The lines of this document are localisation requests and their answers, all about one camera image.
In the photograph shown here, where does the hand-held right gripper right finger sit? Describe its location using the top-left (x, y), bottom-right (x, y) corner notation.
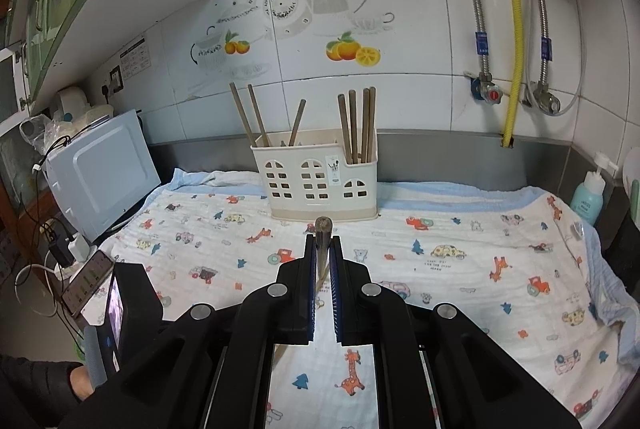
top-left (329, 234), bottom-right (583, 429)

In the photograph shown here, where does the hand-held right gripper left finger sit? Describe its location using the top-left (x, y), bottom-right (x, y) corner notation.
top-left (60, 233), bottom-right (318, 429)

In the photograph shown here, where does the cream plastic chopstick holder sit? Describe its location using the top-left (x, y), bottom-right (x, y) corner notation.
top-left (250, 129), bottom-right (379, 222)

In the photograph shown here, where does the person's left forearm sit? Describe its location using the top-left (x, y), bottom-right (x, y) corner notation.
top-left (0, 353), bottom-right (96, 429)

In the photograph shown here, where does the smartphone with lit screen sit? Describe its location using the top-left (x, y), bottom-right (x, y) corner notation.
top-left (60, 250), bottom-right (117, 319)

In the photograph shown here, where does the white cartoon printed cloth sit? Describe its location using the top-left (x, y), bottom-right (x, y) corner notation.
top-left (80, 169), bottom-right (636, 429)

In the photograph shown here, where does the white microwave oven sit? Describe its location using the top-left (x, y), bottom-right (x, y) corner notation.
top-left (42, 109), bottom-right (162, 245)

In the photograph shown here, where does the stainless steel backsplash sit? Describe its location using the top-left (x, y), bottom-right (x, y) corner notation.
top-left (147, 128), bottom-right (601, 212)

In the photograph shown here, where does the clear plastic bag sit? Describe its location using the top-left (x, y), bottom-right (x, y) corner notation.
top-left (19, 105), bottom-right (117, 156)

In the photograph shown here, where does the white electric kettle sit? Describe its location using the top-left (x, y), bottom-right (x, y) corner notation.
top-left (54, 85), bottom-right (92, 120)

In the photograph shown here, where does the light blue towel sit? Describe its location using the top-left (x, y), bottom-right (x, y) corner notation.
top-left (167, 168), bottom-right (631, 342)

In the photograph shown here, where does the teal pump soap bottle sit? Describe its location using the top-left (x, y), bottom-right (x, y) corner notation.
top-left (570, 151), bottom-right (619, 226)

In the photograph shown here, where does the dark object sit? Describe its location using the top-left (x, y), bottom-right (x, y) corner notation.
top-left (601, 188), bottom-right (640, 287)

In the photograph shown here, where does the metal angle valve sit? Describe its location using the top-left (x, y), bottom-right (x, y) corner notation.
top-left (524, 80), bottom-right (562, 116)

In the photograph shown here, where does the white round plastic item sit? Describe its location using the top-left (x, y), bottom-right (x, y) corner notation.
top-left (621, 155), bottom-right (640, 190)

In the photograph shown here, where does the white power cable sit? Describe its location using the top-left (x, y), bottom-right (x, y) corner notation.
top-left (14, 261), bottom-right (68, 317)

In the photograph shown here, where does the wall power socket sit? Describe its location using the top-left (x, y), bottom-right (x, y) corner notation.
top-left (108, 64), bottom-right (127, 94)

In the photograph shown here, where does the white wall label sticker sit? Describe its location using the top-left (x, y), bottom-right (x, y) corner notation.
top-left (119, 35), bottom-right (152, 80)

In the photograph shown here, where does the red handle water valve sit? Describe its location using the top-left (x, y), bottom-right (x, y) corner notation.
top-left (469, 70), bottom-right (504, 106)

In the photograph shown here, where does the yellow corrugated gas hose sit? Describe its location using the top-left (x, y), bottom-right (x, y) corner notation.
top-left (499, 0), bottom-right (524, 148)

